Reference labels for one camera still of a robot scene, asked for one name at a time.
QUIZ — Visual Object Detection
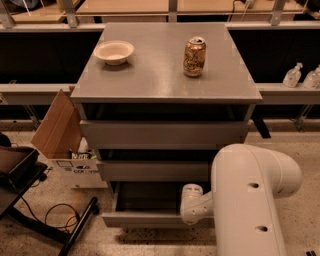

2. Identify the grey bottom drawer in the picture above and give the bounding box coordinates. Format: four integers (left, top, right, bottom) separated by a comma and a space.
102, 182, 214, 229

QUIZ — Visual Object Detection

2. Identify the grey drawer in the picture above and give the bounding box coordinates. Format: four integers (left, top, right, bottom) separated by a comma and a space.
102, 182, 214, 229
80, 120, 249, 150
97, 161, 211, 182

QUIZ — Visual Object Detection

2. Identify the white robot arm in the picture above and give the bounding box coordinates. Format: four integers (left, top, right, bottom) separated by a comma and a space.
180, 144, 302, 256

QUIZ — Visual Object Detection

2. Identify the grey drawer cabinet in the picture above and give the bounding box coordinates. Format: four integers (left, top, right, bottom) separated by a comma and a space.
70, 22, 263, 188

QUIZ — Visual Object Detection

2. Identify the grey top drawer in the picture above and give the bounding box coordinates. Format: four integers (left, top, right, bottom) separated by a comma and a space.
80, 120, 249, 150

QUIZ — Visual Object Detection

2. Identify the grey middle drawer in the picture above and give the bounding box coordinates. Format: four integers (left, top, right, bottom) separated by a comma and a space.
97, 161, 211, 182

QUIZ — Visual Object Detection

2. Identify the open cardboard box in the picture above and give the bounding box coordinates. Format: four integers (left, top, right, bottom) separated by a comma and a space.
31, 90, 107, 189

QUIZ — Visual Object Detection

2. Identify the gold soda can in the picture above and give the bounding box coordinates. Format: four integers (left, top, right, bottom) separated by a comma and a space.
183, 36, 206, 77

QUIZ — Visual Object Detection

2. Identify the white paper bowl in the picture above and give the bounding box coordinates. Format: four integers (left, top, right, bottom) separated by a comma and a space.
94, 40, 134, 66

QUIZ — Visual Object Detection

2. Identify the clear sanitizer bottle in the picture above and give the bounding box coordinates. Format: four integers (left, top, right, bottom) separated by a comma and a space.
303, 65, 320, 89
283, 62, 303, 88

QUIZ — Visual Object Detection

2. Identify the black rolling cart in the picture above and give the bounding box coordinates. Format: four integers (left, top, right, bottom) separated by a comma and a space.
0, 133, 99, 256

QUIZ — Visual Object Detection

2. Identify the black cable under cart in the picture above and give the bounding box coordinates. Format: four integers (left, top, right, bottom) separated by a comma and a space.
20, 196, 82, 234

